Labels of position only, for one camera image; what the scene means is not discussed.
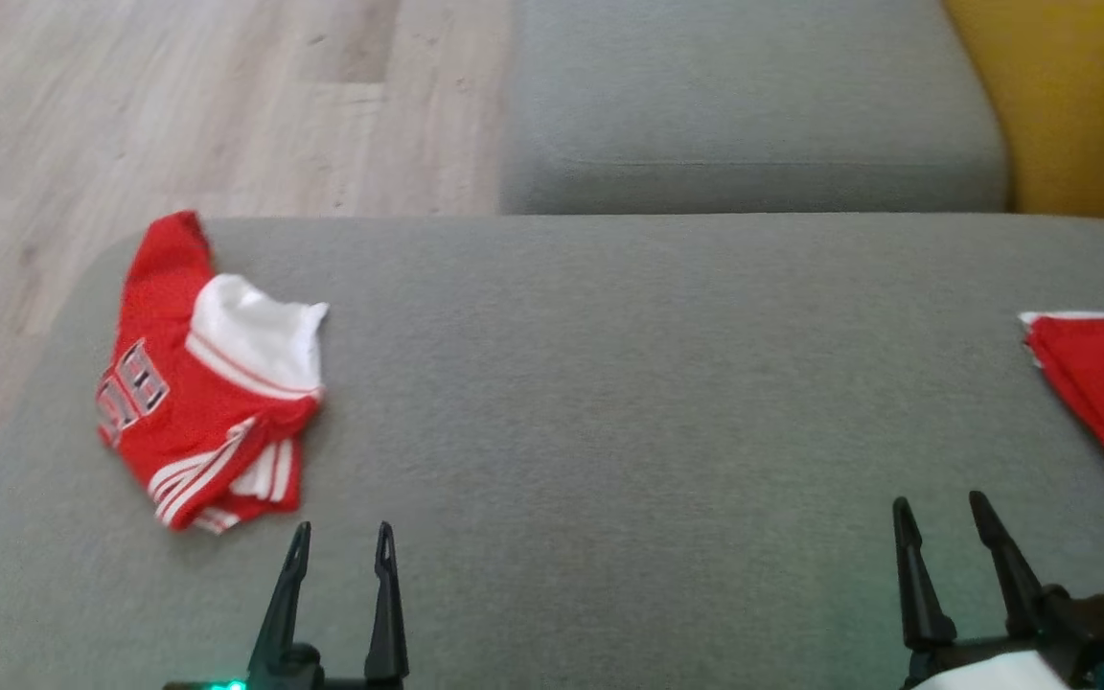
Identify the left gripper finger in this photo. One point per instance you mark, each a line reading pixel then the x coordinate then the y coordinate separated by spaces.
pixel 282 613
pixel 386 613

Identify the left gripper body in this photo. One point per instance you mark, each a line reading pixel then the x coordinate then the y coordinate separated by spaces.
pixel 341 686

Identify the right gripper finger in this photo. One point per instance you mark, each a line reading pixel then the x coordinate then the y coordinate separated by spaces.
pixel 1014 575
pixel 918 594

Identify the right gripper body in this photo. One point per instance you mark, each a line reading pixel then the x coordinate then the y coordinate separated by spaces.
pixel 993 671

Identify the red jersey with lettering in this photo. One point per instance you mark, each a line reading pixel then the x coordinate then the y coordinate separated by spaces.
pixel 188 422

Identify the grey fabric sofa seat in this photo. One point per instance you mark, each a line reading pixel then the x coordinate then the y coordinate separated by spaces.
pixel 609 431

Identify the yellow upholstered furniture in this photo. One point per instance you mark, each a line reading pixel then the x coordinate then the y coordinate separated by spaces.
pixel 1079 96

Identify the grey fabric sofa cushion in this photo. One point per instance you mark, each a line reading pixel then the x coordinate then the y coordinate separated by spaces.
pixel 753 96

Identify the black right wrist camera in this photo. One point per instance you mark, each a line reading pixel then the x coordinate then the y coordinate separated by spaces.
pixel 1098 632

